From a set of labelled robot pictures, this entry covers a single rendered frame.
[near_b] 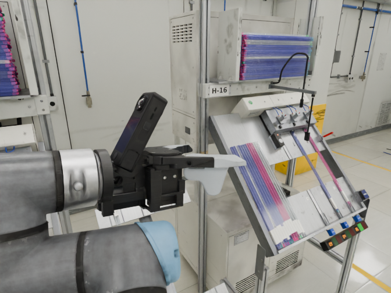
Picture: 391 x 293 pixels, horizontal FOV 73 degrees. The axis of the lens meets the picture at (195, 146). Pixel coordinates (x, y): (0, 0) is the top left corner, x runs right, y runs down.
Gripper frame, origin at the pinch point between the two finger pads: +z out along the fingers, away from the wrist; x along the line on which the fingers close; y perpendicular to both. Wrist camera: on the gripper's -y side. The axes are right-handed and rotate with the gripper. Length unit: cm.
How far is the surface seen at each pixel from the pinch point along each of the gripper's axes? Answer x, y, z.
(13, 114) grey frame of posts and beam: -75, -4, -30
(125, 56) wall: -213, -56, 57
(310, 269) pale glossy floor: -69, 107, 146
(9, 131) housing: -76, 2, -31
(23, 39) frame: -66, -28, -26
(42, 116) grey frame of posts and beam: -78, -4, -21
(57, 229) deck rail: -59, 33, -20
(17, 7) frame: -65, -37, -27
